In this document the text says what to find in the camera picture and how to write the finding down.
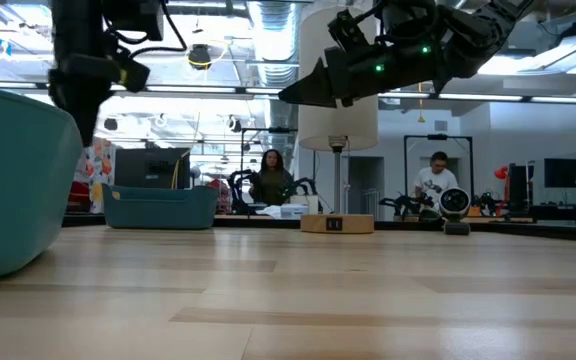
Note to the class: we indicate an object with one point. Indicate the black webcam on stand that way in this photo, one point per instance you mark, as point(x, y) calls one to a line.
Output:
point(454, 202)

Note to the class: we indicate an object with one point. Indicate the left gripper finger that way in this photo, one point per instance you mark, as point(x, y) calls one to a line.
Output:
point(85, 120)

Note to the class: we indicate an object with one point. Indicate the colourful patterned cloth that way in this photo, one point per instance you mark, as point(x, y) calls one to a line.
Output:
point(99, 170)

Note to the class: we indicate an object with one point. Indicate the light teal plastic bin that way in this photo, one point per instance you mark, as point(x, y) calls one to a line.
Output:
point(13, 190)

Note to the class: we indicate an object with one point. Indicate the black frame stand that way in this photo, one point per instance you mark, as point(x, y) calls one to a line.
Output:
point(438, 137)

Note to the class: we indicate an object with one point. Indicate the dark teal plastic bin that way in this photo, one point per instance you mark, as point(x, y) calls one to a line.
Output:
point(160, 207)

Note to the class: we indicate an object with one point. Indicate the red balloon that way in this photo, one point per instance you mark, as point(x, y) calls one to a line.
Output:
point(501, 173)

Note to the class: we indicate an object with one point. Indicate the person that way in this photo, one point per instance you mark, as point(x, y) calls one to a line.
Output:
point(271, 180)
point(435, 182)

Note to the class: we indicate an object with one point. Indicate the background black robot arm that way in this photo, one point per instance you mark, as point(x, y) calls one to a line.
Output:
point(303, 187)
point(240, 192)
point(403, 205)

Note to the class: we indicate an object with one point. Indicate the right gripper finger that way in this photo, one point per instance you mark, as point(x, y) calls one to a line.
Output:
point(313, 90)

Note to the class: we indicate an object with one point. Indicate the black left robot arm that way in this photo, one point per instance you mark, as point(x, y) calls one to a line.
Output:
point(78, 20)

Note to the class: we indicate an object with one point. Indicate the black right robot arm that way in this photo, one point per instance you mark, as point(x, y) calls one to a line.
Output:
point(488, 25)

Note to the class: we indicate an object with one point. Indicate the white shade wooden lamp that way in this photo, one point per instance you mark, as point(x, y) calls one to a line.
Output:
point(338, 115)

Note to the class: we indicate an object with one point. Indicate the black wall monitor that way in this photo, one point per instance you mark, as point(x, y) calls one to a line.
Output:
point(563, 172)

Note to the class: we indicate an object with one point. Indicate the small white box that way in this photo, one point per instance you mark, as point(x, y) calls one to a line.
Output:
point(298, 208)

